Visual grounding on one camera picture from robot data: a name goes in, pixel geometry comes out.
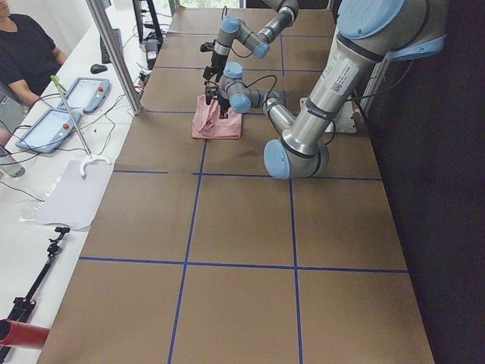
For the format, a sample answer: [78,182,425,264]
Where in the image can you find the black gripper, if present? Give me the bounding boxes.
[203,66,230,119]
[200,40,230,82]

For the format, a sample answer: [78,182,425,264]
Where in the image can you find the pink Snoopy t-shirt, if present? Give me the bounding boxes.
[192,95,243,140]

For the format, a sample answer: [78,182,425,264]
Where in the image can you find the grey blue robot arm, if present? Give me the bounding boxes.
[200,0,299,82]
[200,0,449,180]

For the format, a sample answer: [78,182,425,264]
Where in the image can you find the black computer mouse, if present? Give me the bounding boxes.
[90,64,108,74]

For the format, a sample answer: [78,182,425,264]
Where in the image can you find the upper blue teach pendant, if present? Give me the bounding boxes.
[65,77,111,115]

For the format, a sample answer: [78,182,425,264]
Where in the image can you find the blue teach pendant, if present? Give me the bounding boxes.
[65,77,111,115]
[15,108,75,153]

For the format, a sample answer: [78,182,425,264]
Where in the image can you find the metal reacher grabber tool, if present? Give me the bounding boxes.
[49,74,113,180]

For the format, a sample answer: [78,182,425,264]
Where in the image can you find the lower blue teach pendant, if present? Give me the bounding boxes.
[15,108,75,153]

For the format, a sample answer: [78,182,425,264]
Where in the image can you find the white paper sheet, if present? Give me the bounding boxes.
[36,161,114,230]

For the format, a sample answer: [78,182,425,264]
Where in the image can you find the seated person black shirt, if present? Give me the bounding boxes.
[0,0,69,147]

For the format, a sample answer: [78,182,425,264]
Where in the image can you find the black tripod pole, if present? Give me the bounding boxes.
[1,227,70,363]

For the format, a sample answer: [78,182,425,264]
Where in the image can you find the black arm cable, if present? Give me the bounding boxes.
[238,74,338,147]
[219,5,266,58]

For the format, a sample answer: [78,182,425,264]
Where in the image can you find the aluminium frame post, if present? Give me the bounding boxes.
[86,0,142,115]

